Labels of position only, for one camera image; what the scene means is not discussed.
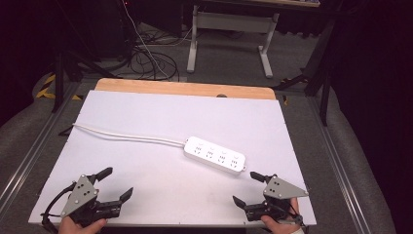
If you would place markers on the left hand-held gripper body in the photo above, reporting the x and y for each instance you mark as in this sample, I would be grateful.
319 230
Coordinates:
82 196

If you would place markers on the white desk frame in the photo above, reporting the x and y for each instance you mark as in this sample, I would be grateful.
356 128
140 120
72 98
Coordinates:
231 35

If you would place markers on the person's left hand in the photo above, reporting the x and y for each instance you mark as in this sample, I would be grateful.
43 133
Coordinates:
80 226

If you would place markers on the person's right hand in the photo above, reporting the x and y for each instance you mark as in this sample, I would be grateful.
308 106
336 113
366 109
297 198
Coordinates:
281 224

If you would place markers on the white power strip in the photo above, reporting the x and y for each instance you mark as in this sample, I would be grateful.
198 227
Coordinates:
215 155

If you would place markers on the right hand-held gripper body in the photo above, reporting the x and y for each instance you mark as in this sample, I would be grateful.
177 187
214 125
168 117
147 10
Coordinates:
276 198

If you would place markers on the yellow black floor tape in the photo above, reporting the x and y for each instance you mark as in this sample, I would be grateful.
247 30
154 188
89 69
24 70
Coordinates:
48 89

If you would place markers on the black metal stand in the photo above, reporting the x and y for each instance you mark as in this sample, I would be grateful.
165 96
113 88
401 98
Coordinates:
316 70
69 61

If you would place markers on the aluminium rail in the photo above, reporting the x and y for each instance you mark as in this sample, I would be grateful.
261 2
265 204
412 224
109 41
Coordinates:
341 172
30 152

